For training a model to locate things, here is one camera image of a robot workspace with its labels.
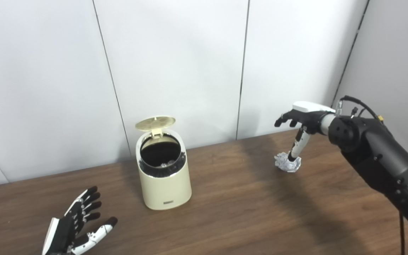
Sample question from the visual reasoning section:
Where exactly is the round cream bin lid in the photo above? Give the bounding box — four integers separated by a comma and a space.
135, 115, 176, 138

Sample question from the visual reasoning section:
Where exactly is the cream-colored bin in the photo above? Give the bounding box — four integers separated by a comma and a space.
135, 129, 192, 210

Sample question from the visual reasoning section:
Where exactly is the silvery paper ball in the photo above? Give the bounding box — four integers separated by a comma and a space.
274, 152, 302, 173

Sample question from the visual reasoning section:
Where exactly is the white and black right hand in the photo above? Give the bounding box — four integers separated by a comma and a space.
274, 101, 336, 162

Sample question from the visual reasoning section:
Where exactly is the white and black left hand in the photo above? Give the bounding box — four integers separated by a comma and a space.
42, 186, 118, 255

